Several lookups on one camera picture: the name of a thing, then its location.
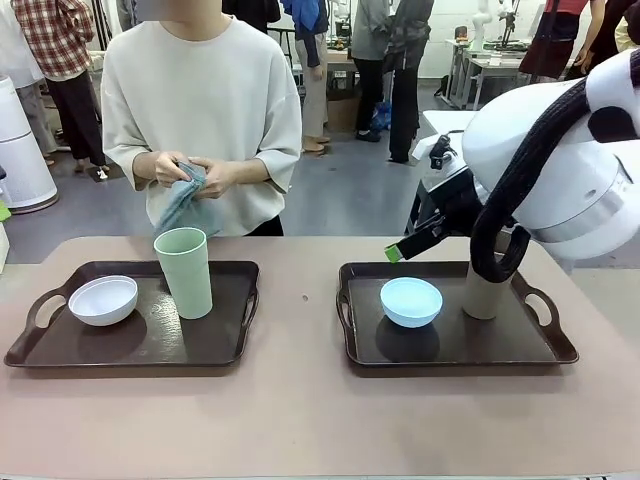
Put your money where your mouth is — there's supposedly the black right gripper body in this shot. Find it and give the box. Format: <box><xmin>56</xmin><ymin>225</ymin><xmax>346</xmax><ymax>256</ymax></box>
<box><xmin>423</xmin><ymin>168</ymin><xmax>486</xmax><ymax>237</ymax></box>

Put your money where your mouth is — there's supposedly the person's right hand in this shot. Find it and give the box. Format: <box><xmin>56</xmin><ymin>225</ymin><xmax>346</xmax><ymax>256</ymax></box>
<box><xmin>153</xmin><ymin>151</ymin><xmax>194</xmax><ymax>187</ymax></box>

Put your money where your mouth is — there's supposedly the person in grey top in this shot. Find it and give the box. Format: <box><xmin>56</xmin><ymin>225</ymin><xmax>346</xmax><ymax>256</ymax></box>
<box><xmin>349</xmin><ymin>0</ymin><xmax>396</xmax><ymax>143</ymax></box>

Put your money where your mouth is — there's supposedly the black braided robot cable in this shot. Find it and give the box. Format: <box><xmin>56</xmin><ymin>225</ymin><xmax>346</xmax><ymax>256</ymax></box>
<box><xmin>469</xmin><ymin>77</ymin><xmax>604</xmax><ymax>285</ymax></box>

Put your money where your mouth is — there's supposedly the light blue bowl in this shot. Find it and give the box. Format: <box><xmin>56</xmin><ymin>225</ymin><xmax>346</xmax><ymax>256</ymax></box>
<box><xmin>379</xmin><ymin>277</ymin><xmax>444</xmax><ymax>329</ymax></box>

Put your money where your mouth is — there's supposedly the person in red plaid shirt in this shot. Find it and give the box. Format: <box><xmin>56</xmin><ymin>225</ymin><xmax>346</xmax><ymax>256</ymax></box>
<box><xmin>9</xmin><ymin>0</ymin><xmax>109</xmax><ymax>174</ymax></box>

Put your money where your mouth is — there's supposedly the person in red skirt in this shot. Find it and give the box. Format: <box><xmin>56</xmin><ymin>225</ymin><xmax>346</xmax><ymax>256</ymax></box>
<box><xmin>518</xmin><ymin>0</ymin><xmax>591</xmax><ymax>81</ymax></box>

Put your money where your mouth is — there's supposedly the blue bag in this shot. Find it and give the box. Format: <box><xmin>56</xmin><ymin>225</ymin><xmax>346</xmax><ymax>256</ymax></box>
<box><xmin>372</xmin><ymin>101</ymin><xmax>392</xmax><ymax>132</ymax></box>

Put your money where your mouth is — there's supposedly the person's right forearm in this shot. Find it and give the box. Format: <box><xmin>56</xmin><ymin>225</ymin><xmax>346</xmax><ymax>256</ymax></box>
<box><xmin>132</xmin><ymin>151</ymin><xmax>161</xmax><ymax>191</ymax></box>

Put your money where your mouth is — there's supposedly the person's left forearm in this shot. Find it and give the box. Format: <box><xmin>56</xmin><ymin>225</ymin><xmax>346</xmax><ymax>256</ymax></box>
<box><xmin>234</xmin><ymin>158</ymin><xmax>269</xmax><ymax>184</ymax></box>

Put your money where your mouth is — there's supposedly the person in cream shirt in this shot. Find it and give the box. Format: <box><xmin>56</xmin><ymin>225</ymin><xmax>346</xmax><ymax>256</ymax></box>
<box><xmin>101</xmin><ymin>14</ymin><xmax>304</xmax><ymax>237</ymax></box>

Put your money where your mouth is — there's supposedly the white side table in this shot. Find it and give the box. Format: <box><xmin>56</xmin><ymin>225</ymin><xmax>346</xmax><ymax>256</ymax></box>
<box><xmin>405</xmin><ymin>109</ymin><xmax>477</xmax><ymax>236</ymax></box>

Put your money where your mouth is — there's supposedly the cardboard box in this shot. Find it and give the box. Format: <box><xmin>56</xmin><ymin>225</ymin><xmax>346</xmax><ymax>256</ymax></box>
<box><xmin>327</xmin><ymin>97</ymin><xmax>362</xmax><ymax>132</ymax></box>

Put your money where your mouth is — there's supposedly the person in yellow top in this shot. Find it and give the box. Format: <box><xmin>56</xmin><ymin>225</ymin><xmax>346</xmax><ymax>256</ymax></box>
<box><xmin>613</xmin><ymin>4</ymin><xmax>640</xmax><ymax>54</ymax></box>

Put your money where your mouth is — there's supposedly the person in blue top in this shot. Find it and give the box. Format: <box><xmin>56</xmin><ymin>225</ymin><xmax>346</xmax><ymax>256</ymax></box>
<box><xmin>279</xmin><ymin>0</ymin><xmax>334</xmax><ymax>154</ymax></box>

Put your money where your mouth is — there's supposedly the tall green cup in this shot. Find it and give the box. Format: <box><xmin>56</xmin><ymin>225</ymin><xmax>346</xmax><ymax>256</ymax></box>
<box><xmin>153</xmin><ymin>227</ymin><xmax>214</xmax><ymax>320</ymax></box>

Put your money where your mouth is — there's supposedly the dark brown serving tray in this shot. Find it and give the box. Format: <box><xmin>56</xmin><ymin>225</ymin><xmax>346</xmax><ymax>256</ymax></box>
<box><xmin>3</xmin><ymin>259</ymin><xmax>261</xmax><ymax>370</ymax></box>
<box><xmin>335</xmin><ymin>260</ymin><xmax>580</xmax><ymax>369</ymax></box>

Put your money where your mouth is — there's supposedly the tall beige cup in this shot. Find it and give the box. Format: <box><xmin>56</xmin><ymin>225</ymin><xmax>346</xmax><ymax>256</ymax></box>
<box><xmin>462</xmin><ymin>259</ymin><xmax>512</xmax><ymax>320</ymax></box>

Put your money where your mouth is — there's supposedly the teal cloth mat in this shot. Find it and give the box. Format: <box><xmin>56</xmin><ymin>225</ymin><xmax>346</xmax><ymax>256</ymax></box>
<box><xmin>152</xmin><ymin>160</ymin><xmax>226</xmax><ymax>241</ymax></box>

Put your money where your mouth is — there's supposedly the white bowl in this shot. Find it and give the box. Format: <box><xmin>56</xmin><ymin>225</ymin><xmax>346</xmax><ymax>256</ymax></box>
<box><xmin>67</xmin><ymin>274</ymin><xmax>139</xmax><ymax>328</ymax></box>

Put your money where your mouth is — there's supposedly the person in dark patterned jacket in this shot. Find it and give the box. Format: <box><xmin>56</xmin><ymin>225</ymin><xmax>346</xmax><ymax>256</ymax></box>
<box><xmin>387</xmin><ymin>0</ymin><xmax>435</xmax><ymax>165</ymax></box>

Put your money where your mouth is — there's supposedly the person's left hand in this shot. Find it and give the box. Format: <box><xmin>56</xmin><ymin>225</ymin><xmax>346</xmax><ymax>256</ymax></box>
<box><xmin>188</xmin><ymin>156</ymin><xmax>241</xmax><ymax>200</ymax></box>

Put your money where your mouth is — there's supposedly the white air purifier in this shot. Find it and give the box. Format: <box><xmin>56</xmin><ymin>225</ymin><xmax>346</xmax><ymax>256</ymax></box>
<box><xmin>0</xmin><ymin>74</ymin><xmax>60</xmax><ymax>215</ymax></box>

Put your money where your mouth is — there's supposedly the person in dark dress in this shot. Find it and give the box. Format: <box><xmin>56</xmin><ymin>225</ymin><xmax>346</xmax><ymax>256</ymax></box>
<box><xmin>574</xmin><ymin>0</ymin><xmax>636</xmax><ymax>81</ymax></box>

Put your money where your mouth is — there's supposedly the grey background table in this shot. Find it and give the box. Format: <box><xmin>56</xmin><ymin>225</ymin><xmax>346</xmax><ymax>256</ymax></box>
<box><xmin>442</xmin><ymin>39</ymin><xmax>531</xmax><ymax>111</ymax></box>

